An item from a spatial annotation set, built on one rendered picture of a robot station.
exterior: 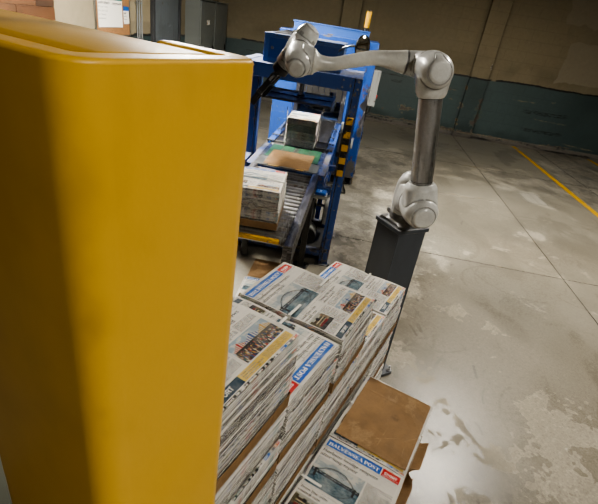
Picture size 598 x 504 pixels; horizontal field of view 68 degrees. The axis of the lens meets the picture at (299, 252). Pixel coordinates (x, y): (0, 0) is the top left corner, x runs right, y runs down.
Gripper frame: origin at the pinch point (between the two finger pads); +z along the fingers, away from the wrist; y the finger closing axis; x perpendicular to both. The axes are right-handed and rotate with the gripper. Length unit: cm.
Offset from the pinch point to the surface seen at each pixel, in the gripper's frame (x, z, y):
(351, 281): 90, 13, 40
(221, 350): 30, -83, 186
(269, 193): 36, 35, 3
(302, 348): 66, -15, 118
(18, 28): 16, -91, 187
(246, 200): 30, 46, 7
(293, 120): 15, 86, -183
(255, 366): 48, -37, 150
